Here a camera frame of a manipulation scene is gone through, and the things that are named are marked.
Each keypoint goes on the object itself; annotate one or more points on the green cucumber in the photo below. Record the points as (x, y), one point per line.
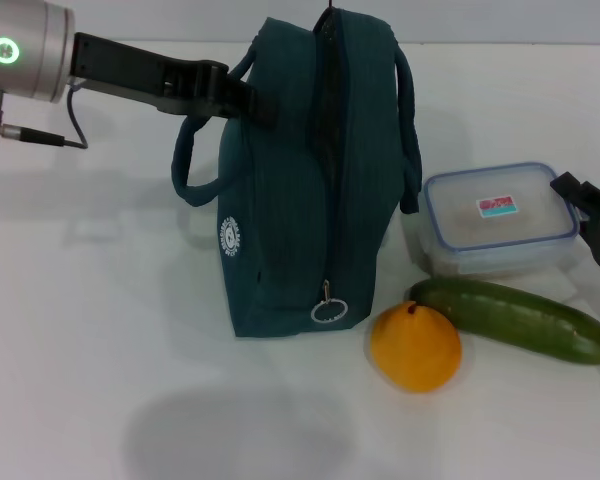
(520, 315)

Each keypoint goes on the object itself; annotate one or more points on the orange citrus fruit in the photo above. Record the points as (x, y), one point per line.
(416, 350)

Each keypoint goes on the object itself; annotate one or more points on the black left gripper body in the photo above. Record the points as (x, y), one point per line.
(145, 77)

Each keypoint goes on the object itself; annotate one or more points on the dark teal insulated lunch bag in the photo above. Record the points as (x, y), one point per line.
(290, 225)

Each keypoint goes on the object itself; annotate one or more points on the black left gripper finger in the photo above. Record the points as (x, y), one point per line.
(252, 105)

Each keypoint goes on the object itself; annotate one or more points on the clear blue-rimmed food container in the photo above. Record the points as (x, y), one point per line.
(500, 215)

